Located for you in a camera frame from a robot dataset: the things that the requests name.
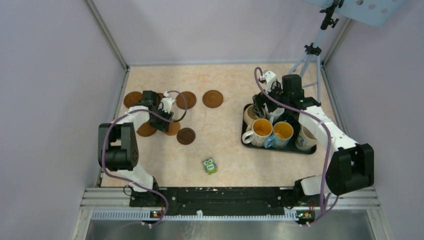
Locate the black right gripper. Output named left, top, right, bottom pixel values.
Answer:
left=251, top=80, right=290, bottom=119

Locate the blue mug yellow inside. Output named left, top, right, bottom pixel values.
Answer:
left=264, top=121, right=294, bottom=150

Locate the white mug yellow inside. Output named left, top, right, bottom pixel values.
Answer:
left=241, top=118, right=273, bottom=147

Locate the black serving tray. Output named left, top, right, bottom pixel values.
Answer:
left=240, top=103, right=318, bottom=156

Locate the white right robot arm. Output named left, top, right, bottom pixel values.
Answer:
left=252, top=67, right=374, bottom=206

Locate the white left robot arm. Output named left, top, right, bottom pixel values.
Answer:
left=98, top=90, right=176, bottom=207

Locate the light wooden coaster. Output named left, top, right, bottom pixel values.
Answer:
left=164, top=122, right=181, bottom=136

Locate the dark brown coaster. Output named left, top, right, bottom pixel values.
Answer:
left=176, top=127, right=196, bottom=145

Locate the plain white mug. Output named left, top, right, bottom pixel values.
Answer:
left=265, top=107, right=285, bottom=124

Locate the beige round mug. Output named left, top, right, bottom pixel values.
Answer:
left=243, top=104, right=266, bottom=132

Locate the tall cream patterned mug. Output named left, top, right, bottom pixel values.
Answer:
left=295, top=125, right=318, bottom=151

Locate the green owl figure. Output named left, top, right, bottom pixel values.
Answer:
left=202, top=157, right=218, bottom=175

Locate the light blue perforated panel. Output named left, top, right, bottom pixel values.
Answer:
left=306, top=0, right=406, bottom=28

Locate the blue camera tripod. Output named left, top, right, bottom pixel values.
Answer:
left=289, top=0, right=344, bottom=103

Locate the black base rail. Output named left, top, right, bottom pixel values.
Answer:
left=129, top=187, right=320, bottom=217

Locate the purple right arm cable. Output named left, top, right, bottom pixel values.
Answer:
left=253, top=66, right=340, bottom=228

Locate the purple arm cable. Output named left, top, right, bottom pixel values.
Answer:
left=100, top=90, right=188, bottom=229
left=253, top=66, right=340, bottom=228

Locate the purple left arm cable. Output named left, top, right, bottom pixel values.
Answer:
left=100, top=90, right=188, bottom=229

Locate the white cable duct strip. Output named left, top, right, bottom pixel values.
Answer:
left=91, top=209, right=299, bottom=221

